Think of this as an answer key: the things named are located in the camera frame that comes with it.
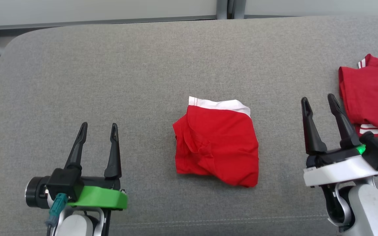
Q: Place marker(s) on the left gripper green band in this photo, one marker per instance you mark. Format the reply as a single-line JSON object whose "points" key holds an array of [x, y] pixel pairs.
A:
{"points": [[100, 198]]}

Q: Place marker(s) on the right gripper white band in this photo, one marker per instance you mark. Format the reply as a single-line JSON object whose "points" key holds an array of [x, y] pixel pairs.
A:
{"points": [[336, 170]]}

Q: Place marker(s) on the red jersey with white sleeves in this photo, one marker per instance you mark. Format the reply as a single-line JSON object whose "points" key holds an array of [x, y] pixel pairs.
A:
{"points": [[372, 95]]}

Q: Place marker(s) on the red shorts with white stripe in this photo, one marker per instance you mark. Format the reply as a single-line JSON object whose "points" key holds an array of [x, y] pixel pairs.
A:
{"points": [[218, 144]]}

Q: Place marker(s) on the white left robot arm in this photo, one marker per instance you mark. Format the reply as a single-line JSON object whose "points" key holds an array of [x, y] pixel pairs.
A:
{"points": [[77, 226]]}

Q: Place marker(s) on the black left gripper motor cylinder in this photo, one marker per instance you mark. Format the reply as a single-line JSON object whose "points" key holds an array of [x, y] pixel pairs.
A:
{"points": [[34, 193]]}

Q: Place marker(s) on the grey fabric sofa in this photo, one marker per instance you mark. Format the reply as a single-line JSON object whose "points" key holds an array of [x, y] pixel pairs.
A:
{"points": [[143, 65]]}

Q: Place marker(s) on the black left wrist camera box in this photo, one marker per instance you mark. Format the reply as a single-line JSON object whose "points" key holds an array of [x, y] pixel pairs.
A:
{"points": [[64, 180]]}

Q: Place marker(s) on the grey partition joint post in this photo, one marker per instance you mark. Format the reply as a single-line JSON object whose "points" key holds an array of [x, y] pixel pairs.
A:
{"points": [[221, 8]]}

